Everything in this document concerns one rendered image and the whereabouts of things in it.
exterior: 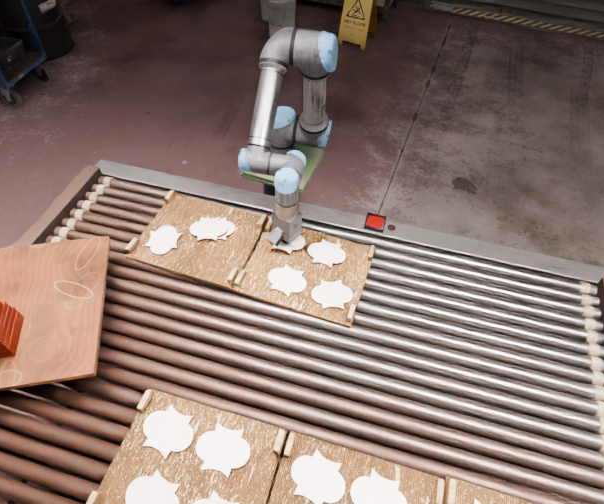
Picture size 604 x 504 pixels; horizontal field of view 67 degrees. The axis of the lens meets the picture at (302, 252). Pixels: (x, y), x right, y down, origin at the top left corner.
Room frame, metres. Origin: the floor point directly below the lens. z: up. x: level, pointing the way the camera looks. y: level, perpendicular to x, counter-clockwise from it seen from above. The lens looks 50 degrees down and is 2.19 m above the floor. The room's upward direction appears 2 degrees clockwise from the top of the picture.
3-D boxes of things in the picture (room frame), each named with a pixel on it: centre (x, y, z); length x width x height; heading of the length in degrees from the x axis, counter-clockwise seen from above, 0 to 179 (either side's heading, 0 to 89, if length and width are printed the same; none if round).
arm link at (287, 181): (1.09, 0.06, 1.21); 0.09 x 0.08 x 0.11; 170
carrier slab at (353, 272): (0.98, -0.02, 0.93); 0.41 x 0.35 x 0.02; 72
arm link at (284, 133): (1.61, 0.10, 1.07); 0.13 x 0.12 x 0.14; 80
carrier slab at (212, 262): (1.11, 0.38, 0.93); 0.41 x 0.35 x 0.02; 73
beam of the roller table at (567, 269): (1.25, -0.11, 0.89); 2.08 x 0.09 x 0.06; 76
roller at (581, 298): (1.14, -0.08, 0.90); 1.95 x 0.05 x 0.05; 76
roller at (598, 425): (0.70, 0.03, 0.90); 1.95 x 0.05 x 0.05; 76
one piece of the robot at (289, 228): (1.07, 0.07, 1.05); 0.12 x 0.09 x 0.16; 140
